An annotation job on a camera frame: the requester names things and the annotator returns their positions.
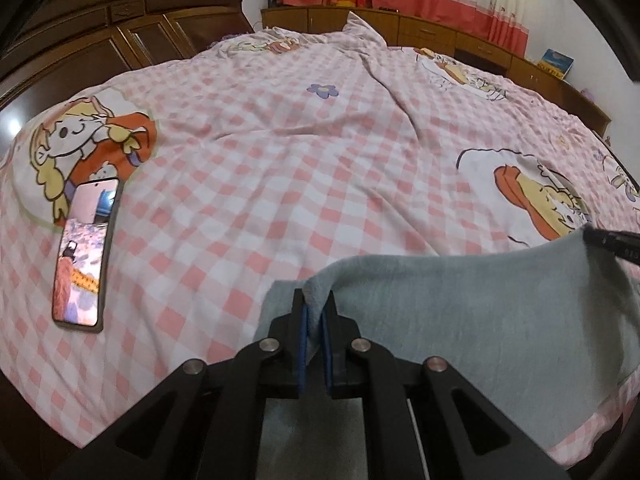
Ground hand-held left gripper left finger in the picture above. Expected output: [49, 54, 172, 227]
[52, 289, 308, 480]

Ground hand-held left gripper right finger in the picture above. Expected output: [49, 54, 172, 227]
[321, 293, 571, 480]

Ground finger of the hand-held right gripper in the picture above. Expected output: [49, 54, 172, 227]
[582, 226, 640, 267]

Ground grey-blue pants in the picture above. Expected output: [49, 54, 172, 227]
[252, 227, 640, 480]

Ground pink checked printed blanket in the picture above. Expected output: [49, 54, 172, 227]
[0, 10, 640, 466]

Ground blue book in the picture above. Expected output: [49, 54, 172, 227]
[537, 49, 575, 81]

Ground smartphone with lit screen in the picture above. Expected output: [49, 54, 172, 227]
[51, 177, 123, 333]

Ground low wooden cabinet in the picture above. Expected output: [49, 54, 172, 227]
[260, 5, 613, 136]

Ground dark wooden headboard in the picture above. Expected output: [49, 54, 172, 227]
[0, 0, 256, 171]

